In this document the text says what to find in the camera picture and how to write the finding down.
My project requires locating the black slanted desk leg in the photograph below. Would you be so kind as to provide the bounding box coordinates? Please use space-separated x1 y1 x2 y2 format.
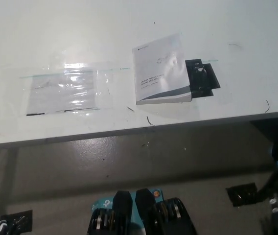
258 151 278 197

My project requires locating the clear plastic sleeve with paper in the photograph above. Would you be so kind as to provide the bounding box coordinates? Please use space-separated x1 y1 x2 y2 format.
19 64 110 117

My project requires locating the white grey manual book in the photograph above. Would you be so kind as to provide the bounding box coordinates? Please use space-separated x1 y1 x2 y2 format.
132 33 192 106

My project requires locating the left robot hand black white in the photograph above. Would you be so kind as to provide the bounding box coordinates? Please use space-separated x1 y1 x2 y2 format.
0 219 16 235

